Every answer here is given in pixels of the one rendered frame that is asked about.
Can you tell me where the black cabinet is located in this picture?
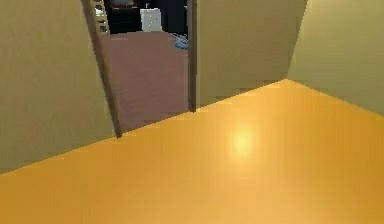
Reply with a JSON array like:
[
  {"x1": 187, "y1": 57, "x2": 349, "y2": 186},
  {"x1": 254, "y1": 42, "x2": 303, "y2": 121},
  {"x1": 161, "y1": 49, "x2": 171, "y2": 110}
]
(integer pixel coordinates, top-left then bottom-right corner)
[{"x1": 103, "y1": 0, "x2": 144, "y2": 35}]

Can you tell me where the pale wooden ladder shelf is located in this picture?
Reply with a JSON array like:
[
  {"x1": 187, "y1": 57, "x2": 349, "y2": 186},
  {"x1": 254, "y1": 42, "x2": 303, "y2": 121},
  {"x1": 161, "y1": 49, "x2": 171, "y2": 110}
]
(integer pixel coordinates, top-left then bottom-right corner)
[{"x1": 92, "y1": 0, "x2": 111, "y2": 36}]

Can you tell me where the blue cloth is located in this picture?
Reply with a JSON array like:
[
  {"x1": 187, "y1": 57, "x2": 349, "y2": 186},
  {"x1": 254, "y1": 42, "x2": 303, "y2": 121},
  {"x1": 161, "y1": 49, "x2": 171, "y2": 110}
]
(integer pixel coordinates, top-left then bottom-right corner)
[{"x1": 171, "y1": 32, "x2": 189, "y2": 51}]

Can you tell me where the white chest of drawers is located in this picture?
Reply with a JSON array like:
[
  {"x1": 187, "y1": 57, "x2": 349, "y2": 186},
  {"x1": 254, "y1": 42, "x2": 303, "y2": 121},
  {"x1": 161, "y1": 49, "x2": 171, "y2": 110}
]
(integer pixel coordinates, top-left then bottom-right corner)
[{"x1": 139, "y1": 8, "x2": 163, "y2": 33}]

